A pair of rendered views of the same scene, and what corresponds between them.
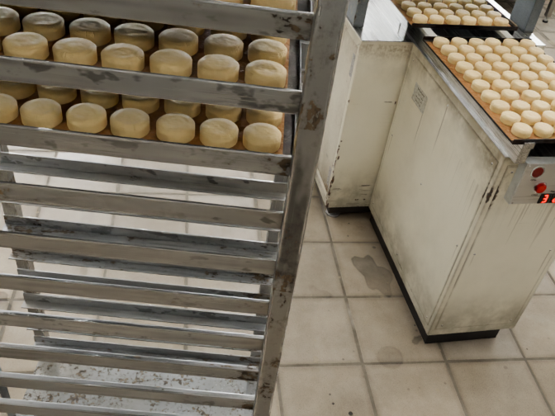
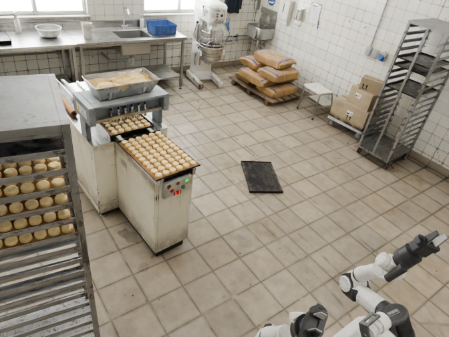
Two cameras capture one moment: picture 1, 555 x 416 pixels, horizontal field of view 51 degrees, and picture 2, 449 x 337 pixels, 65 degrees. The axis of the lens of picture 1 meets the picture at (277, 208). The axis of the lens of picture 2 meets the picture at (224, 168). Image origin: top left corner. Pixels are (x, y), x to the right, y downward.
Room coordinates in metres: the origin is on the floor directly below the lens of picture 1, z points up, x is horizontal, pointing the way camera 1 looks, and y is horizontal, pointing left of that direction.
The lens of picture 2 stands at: (-0.66, -0.02, 2.49)
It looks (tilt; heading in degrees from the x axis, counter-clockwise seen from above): 35 degrees down; 331
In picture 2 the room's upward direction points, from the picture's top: 9 degrees clockwise
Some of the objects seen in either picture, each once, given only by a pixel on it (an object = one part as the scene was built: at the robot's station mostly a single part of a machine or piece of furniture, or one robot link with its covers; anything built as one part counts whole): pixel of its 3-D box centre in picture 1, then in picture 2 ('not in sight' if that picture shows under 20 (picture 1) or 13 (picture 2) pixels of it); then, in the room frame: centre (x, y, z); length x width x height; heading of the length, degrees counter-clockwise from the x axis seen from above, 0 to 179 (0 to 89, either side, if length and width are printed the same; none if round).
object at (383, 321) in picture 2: not in sight; (374, 327); (-0.27, -0.98, 1.30); 0.10 x 0.07 x 0.09; 102
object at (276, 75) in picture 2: not in sight; (279, 72); (4.24, -3.50, 0.47); 0.72 x 0.42 x 0.17; 107
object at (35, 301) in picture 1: (144, 312); (33, 290); (0.98, 0.30, 0.42); 0.64 x 0.03 x 0.03; 93
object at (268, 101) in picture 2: not in sight; (264, 88); (4.52, -3.45, 0.06); 1.20 x 0.80 x 0.11; 14
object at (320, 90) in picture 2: not in sight; (317, 100); (3.58, -3.92, 0.23); 0.45 x 0.45 x 0.46; 3
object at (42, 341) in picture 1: (147, 353); (38, 307); (0.98, 0.30, 0.24); 0.64 x 0.03 x 0.03; 93
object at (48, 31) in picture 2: not in sight; (49, 31); (4.76, 0.00, 0.94); 0.33 x 0.33 x 0.12
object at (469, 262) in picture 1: (462, 189); (152, 192); (1.70, -0.64, 0.45); 0.70 x 0.34 x 0.90; 16
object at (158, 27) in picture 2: not in sight; (162, 27); (5.07, -1.64, 0.95); 0.40 x 0.30 x 0.14; 104
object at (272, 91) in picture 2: not in sight; (278, 87); (4.23, -3.53, 0.19); 0.72 x 0.42 x 0.15; 106
